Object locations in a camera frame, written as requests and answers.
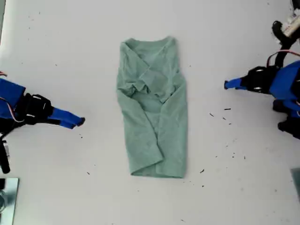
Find green t-shirt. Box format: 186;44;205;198
116;36;189;179

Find red white black servo wire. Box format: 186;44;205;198
267;49;300;68
0;70;25;123

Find black camera stalk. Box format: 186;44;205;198
271;20;298;69

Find black camera box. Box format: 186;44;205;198
282;18;300;37
0;139;11;174

